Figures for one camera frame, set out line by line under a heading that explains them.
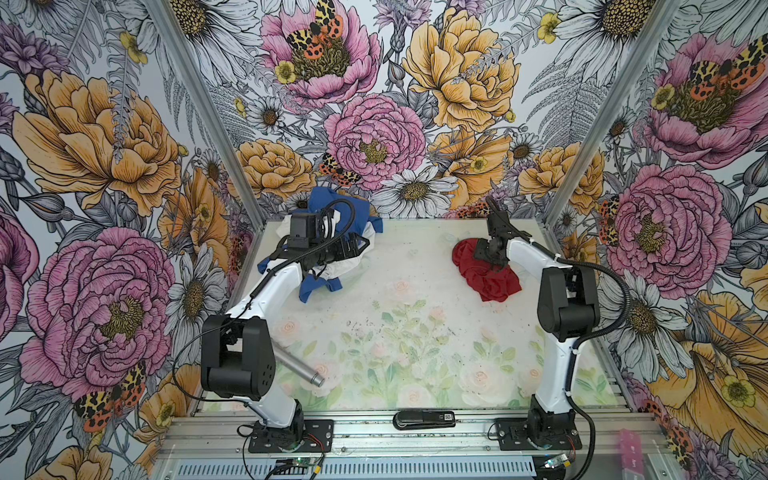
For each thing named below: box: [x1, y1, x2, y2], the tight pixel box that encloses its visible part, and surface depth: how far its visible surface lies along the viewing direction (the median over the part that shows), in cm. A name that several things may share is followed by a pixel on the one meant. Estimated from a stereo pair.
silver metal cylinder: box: [273, 345, 325, 387], surface depth 85 cm
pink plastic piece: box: [619, 428, 644, 475], surface depth 73 cm
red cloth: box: [452, 238, 522, 302], surface depth 101 cm
